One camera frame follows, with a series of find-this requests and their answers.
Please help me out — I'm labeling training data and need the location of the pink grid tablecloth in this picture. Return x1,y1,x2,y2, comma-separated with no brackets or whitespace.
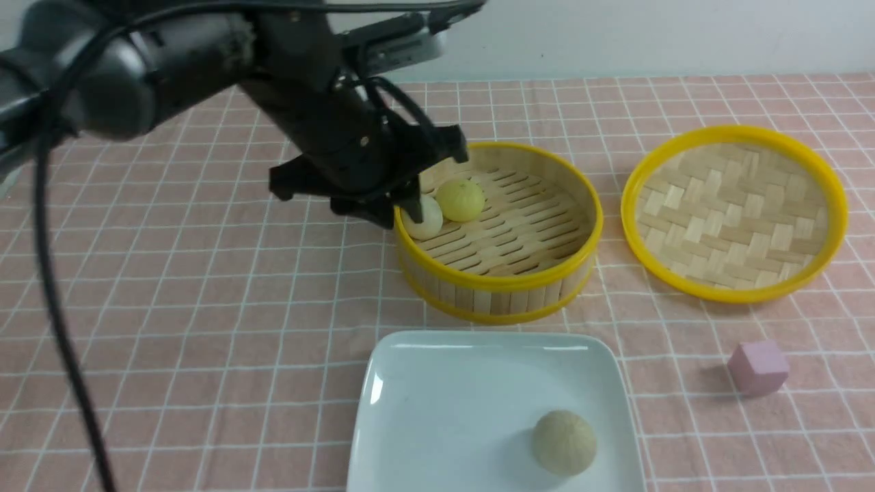
0,72,875,492

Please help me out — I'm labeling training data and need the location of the beige steamed bun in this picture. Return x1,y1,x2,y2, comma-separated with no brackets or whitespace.
531,410,598,477

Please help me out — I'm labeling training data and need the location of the yellow steamed bun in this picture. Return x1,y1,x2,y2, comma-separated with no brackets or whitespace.
435,178,485,222

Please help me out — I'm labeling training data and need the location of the white steamed bun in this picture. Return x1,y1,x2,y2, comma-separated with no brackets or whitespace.
401,194,444,241

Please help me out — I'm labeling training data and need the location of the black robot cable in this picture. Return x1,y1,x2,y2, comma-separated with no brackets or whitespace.
33,0,486,492

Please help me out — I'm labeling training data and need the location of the yellow rimmed woven steamer lid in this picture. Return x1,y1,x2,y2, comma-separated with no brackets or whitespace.
621,125,849,304

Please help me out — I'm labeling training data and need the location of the white square plate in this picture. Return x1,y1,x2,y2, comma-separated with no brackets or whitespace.
346,331,647,491

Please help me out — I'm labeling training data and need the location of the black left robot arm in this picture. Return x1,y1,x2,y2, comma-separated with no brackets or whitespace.
2,1,483,228

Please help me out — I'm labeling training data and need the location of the yellow rimmed bamboo steamer basket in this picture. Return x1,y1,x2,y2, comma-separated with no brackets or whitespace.
394,142,604,325

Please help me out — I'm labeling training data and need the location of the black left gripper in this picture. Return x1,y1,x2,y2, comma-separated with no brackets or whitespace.
241,14,468,230

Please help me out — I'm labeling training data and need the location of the pink cube block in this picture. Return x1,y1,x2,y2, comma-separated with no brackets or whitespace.
726,340,790,398

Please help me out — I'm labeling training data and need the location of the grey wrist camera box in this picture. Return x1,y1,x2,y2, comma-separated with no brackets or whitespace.
338,12,450,78

